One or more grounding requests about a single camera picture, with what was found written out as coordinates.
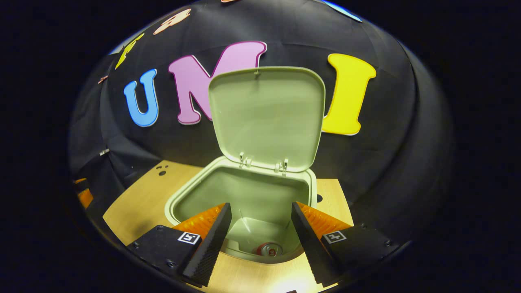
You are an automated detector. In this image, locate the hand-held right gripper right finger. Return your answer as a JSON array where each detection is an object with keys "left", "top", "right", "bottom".
[{"left": 291, "top": 201, "right": 401, "bottom": 287}]

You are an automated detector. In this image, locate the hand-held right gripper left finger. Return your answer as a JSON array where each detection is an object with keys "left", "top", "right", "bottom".
[{"left": 126, "top": 202, "right": 232, "bottom": 287}]

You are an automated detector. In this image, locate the red pop can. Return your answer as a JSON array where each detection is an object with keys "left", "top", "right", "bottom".
[{"left": 256, "top": 242, "right": 283, "bottom": 257}]

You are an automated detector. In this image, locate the pale green desktop garbage bin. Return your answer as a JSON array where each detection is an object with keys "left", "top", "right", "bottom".
[{"left": 164, "top": 66, "right": 326, "bottom": 264}]

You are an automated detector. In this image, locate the wooden desktop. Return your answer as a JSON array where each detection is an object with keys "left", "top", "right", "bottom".
[{"left": 103, "top": 160, "right": 355, "bottom": 293}]

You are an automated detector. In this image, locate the black backdrop cloth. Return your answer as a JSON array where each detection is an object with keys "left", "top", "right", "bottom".
[{"left": 68, "top": 0, "right": 454, "bottom": 245}]

